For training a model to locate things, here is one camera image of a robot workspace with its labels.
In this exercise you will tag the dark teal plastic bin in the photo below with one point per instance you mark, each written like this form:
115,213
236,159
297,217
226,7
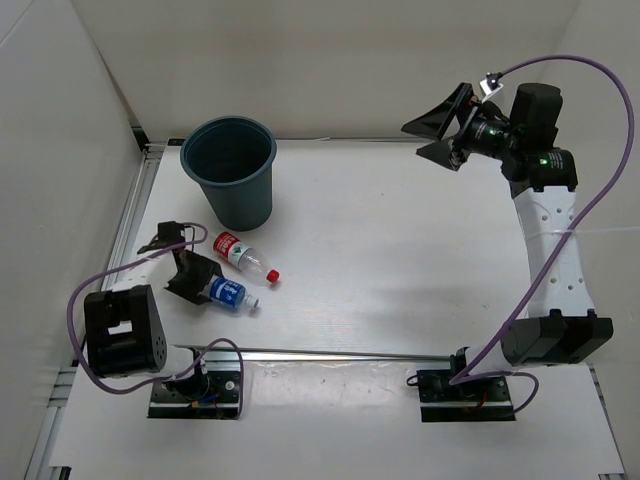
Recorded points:
231,159

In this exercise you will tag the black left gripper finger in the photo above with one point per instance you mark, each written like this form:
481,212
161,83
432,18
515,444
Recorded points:
200,270
190,290

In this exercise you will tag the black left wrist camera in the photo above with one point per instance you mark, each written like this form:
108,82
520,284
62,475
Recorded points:
168,234

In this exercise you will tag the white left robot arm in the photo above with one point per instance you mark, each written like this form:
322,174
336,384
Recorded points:
125,338

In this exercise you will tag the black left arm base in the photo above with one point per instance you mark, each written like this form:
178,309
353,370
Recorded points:
213,392

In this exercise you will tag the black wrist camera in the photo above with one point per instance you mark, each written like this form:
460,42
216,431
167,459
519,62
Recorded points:
168,234
490,85

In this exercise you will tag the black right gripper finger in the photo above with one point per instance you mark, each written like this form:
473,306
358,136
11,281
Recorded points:
453,119
447,153

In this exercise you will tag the blue label clear bottle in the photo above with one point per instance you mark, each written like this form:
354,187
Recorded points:
229,294

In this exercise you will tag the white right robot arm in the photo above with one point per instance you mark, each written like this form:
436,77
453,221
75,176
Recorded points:
556,322

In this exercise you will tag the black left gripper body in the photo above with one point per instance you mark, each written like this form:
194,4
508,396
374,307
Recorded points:
184,272

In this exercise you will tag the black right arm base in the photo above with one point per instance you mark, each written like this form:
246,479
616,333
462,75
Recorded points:
484,400

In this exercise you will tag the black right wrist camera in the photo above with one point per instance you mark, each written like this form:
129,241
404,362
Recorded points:
490,85

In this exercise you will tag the aluminium table front rail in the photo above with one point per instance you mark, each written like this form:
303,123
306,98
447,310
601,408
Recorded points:
256,354

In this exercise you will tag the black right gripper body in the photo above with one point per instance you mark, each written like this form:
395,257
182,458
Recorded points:
485,137

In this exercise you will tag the red label clear bottle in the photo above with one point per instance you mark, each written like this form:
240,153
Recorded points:
246,259

